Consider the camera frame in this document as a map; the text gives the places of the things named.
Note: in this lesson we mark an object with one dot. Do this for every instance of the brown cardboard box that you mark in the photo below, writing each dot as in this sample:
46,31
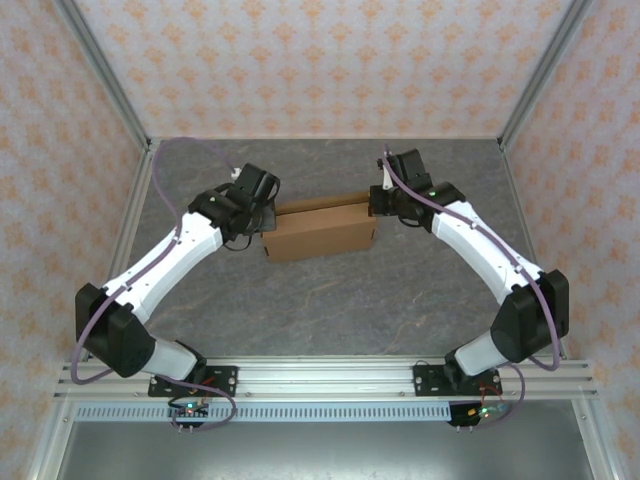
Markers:
320,235

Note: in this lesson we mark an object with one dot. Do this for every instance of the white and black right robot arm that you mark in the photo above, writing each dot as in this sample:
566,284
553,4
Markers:
480,240

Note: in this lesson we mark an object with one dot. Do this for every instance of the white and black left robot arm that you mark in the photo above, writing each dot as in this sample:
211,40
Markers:
165,265

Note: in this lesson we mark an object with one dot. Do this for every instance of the grey metal sheet panel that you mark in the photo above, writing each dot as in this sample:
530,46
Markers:
325,450

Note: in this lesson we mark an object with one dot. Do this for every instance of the aluminium table side rail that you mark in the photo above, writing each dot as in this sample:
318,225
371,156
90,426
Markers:
136,200
520,200

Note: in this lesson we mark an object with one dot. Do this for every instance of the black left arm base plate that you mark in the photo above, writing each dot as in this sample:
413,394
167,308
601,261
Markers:
225,376

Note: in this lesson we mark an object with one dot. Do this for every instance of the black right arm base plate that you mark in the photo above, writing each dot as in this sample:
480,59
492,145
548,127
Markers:
425,380

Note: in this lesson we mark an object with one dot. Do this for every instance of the aluminium frame post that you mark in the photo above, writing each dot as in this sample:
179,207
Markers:
544,70
102,70

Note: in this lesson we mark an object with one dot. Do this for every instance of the aluminium cross rail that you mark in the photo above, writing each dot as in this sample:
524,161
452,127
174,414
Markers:
325,380

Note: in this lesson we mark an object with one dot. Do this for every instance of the aluminium lower frame bar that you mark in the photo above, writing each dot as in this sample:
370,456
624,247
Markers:
595,445
47,445

